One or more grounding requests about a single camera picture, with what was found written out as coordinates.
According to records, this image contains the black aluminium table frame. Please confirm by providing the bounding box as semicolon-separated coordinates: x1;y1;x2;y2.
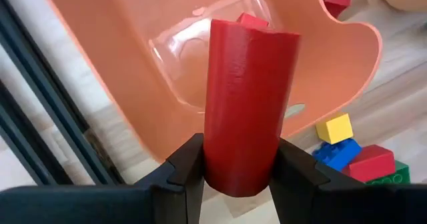
0;0;126;187

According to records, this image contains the orange plastic bin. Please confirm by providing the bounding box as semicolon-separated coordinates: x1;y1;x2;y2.
37;0;384;163

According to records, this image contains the red rectangular block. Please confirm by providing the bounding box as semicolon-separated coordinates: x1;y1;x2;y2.
341;144;397;184

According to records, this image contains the yellow cube block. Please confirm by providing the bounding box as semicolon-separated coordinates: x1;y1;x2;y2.
314;112;354;145

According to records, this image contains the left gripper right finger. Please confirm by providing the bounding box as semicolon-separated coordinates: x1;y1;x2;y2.
268;137;348;224

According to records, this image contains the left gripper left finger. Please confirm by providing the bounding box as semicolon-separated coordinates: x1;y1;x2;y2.
134;133;205;224

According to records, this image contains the red half-cylinder block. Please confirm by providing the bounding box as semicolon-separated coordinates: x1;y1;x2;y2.
203;18;300;198

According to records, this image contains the red flat block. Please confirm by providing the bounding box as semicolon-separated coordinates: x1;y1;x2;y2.
321;0;352;19

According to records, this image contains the red rounded-edge block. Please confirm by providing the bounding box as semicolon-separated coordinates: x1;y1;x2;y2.
236;12;270;29

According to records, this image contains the long green building block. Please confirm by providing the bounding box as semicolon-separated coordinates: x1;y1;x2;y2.
364;160;412;186

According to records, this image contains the blue building block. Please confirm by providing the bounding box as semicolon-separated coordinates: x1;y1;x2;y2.
311;137;363;172

